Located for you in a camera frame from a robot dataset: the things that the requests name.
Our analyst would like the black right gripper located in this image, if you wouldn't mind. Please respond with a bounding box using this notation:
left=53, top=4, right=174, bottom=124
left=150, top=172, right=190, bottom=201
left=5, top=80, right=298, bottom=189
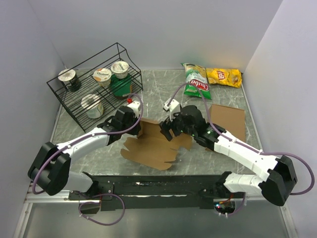
left=159, top=110, right=196, bottom=141

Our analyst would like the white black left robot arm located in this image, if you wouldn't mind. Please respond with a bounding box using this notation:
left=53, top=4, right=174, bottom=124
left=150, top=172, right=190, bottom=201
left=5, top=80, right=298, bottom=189
left=27, top=102, right=143, bottom=199

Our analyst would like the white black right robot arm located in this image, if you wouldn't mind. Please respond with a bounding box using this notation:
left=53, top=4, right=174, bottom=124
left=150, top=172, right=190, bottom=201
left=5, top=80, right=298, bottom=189
left=159, top=101, right=297, bottom=206

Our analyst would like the folded brown cardboard box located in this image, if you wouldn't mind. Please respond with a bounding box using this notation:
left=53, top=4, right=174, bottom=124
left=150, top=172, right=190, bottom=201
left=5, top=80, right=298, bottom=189
left=209, top=104, right=246, bottom=142

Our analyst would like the green snack packet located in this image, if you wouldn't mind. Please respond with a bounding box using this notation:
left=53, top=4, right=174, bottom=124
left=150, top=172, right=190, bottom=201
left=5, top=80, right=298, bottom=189
left=110, top=74, right=132, bottom=98

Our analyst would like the orange Chobani yogurt cup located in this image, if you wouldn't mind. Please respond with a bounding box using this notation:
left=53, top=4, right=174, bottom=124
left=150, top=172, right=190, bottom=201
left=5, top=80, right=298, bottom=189
left=93, top=68, right=112, bottom=87

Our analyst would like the green Chobani yogurt cup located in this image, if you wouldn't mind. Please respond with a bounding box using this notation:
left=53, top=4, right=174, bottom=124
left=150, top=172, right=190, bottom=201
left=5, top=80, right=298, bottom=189
left=110, top=61, right=129, bottom=79

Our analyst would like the green Chuba chips bag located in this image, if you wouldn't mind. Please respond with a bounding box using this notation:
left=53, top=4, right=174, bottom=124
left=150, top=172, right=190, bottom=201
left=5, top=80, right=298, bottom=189
left=181, top=63, right=211, bottom=100

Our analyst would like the dark yogurt cup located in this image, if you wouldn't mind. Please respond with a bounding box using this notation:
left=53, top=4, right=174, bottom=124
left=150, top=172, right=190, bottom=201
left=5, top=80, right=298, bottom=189
left=58, top=69, right=81, bottom=92

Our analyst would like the yellow Lays chips bag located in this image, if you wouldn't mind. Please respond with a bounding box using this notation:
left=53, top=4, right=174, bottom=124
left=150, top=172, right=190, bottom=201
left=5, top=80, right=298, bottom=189
left=206, top=68, right=242, bottom=88

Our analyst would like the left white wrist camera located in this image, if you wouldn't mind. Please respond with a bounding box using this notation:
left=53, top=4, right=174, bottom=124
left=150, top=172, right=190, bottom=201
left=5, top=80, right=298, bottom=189
left=127, top=98, right=141, bottom=117

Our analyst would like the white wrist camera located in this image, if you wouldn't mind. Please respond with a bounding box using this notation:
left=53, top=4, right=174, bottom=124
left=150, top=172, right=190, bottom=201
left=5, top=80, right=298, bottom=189
left=163, top=98, right=181, bottom=120
left=127, top=98, right=141, bottom=117

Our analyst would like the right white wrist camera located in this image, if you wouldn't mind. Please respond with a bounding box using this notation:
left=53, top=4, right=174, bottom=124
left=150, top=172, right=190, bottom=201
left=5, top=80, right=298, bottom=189
left=163, top=98, right=181, bottom=120

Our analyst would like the white ring yogurt cup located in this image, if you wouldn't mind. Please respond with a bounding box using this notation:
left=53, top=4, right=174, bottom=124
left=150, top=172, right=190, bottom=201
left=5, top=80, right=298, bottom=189
left=81, top=94, right=104, bottom=119

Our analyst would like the black wire rack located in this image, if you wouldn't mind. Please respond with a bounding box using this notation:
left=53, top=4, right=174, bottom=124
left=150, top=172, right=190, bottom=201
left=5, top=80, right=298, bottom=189
left=47, top=43, right=143, bottom=132

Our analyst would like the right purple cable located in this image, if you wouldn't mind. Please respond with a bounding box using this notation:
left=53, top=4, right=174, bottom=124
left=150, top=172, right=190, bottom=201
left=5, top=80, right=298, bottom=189
left=168, top=83, right=314, bottom=216

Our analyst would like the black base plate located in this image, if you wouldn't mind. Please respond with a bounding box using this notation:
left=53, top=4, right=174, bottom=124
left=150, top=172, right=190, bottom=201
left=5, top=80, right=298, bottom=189
left=68, top=175, right=244, bottom=211

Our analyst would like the aluminium rail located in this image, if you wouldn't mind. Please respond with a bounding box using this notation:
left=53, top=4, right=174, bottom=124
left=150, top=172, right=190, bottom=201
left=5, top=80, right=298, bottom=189
left=24, top=182, right=71, bottom=203

